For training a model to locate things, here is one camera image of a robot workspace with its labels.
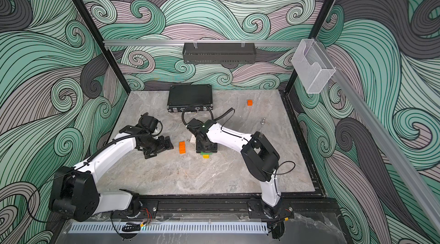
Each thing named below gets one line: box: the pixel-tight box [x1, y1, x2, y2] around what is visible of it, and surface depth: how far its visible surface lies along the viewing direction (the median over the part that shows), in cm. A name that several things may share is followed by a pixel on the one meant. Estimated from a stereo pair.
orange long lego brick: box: [178, 140, 187, 155], surface depth 93 cm
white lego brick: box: [189, 134, 197, 145], surface depth 96 cm
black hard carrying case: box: [167, 83, 214, 113], surface depth 117 cm
